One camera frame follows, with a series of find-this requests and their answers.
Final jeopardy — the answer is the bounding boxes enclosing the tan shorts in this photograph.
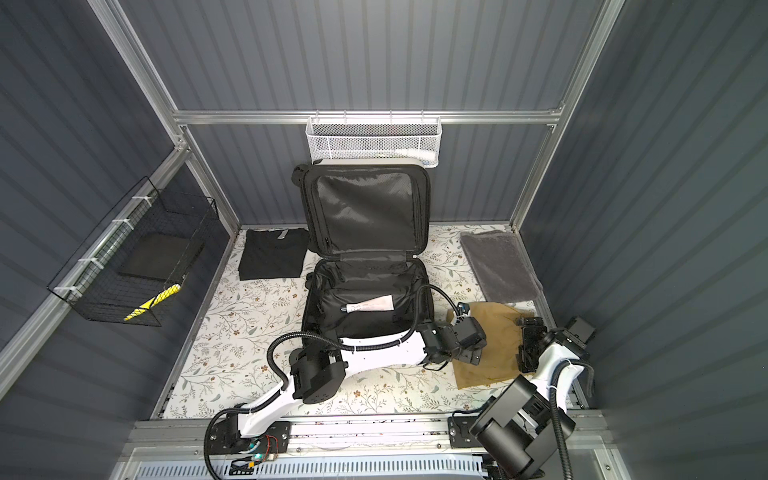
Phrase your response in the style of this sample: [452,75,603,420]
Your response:
[452,302,537,390]

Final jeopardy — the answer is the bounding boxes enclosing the white toothpaste tube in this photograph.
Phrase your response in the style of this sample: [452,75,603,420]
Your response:
[340,295,395,313]

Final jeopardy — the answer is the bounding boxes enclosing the black carry-on suitcase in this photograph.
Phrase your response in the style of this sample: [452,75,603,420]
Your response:
[292,164,431,339]

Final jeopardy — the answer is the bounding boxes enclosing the black t-shirt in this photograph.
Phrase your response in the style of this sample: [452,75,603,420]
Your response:
[238,228,309,281]

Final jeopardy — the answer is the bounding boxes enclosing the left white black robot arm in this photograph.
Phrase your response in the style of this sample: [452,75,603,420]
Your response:
[202,284,487,479]

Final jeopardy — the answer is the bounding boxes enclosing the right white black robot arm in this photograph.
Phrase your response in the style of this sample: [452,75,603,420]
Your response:
[470,316,595,479]

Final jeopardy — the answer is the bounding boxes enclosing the grey folded towel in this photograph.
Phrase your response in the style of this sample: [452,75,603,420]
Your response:
[460,230,541,304]

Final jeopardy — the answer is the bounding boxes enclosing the white tube in basket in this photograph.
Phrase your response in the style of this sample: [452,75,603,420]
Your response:
[381,148,439,169]

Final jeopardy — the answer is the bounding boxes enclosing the yellow black striped item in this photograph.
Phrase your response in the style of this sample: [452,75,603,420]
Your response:
[124,283,182,321]

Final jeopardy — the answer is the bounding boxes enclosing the white perforated vent panel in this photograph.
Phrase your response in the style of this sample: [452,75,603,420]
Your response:
[134,455,487,480]

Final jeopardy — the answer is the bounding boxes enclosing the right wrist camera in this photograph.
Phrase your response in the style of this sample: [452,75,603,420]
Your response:
[565,316,596,344]

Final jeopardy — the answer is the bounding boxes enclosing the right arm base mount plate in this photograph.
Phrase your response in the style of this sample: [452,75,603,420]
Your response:
[447,412,501,452]

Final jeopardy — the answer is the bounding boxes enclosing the white wire mesh basket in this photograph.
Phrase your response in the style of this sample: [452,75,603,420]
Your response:
[305,115,443,167]

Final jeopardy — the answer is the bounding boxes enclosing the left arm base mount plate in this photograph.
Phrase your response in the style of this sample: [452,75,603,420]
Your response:
[205,417,292,455]

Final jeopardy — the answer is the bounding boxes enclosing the aluminium front rail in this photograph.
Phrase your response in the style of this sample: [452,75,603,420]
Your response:
[122,410,613,460]

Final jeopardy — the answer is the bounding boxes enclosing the black wire mesh basket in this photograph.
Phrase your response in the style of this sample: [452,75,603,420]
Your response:
[48,181,220,327]

